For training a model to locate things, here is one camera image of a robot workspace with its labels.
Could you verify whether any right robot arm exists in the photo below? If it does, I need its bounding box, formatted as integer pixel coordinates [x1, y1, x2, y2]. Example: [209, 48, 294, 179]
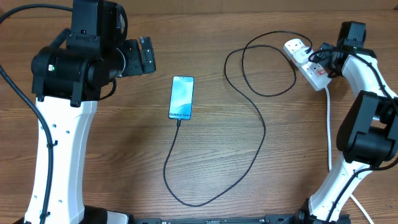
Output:
[293, 21, 397, 223]

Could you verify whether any white charger plug adapter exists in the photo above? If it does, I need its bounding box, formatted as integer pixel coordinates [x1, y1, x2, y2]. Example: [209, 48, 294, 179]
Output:
[293, 47, 313, 64]

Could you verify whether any black USB charging cable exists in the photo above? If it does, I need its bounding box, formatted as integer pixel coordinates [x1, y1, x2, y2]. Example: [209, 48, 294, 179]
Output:
[162, 30, 313, 208]

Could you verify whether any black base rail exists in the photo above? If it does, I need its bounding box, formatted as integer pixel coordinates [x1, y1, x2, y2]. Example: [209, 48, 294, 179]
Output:
[133, 213, 352, 224]

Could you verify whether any white power strip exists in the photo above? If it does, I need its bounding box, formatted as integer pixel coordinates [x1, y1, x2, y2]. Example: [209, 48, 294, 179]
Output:
[284, 39, 331, 91]

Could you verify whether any white power strip cord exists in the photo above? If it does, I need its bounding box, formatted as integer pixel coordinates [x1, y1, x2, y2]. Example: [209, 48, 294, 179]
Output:
[323, 86, 376, 224]

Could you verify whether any blue Galaxy smartphone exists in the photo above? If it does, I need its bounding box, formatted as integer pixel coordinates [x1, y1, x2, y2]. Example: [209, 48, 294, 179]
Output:
[169, 76, 194, 120]

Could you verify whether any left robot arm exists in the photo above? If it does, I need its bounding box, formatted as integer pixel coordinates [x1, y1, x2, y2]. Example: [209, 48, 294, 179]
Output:
[21, 1, 156, 223]

